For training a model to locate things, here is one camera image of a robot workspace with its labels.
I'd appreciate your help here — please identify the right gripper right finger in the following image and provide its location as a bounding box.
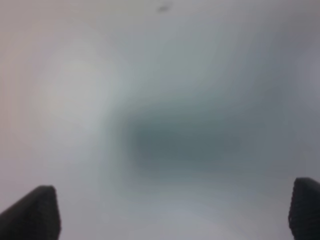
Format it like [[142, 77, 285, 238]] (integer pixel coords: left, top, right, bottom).
[[288, 177, 320, 240]]

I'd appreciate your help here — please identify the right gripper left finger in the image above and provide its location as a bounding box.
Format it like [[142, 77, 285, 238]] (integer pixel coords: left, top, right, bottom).
[[0, 185, 61, 240]]

